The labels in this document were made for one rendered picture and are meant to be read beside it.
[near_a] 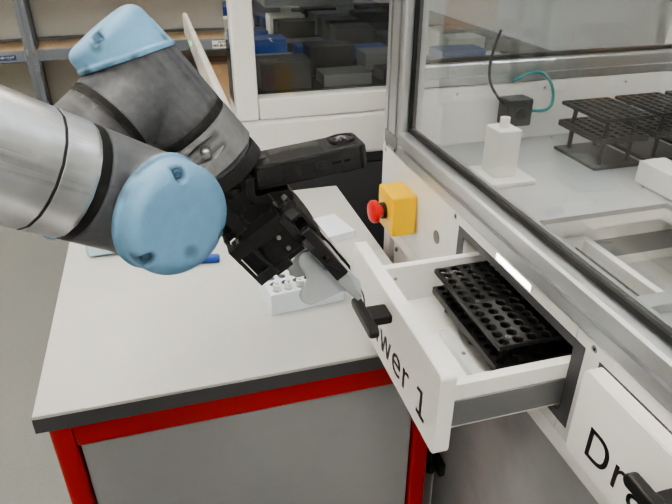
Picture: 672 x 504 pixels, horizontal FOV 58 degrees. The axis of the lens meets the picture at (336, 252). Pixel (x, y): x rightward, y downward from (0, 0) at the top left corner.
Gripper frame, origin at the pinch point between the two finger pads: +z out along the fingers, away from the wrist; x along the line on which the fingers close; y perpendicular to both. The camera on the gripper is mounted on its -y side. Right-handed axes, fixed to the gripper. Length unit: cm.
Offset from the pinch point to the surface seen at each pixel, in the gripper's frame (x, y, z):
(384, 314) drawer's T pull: 0.9, 0.0, 6.2
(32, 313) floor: -157, 118, 35
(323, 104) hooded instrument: -80, -13, 13
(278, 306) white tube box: -23.7, 14.6, 12.5
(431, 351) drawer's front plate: 10.7, -2.3, 5.7
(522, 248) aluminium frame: 1.5, -17.5, 10.4
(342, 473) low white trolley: -11.6, 24.2, 38.7
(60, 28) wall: -412, 84, -20
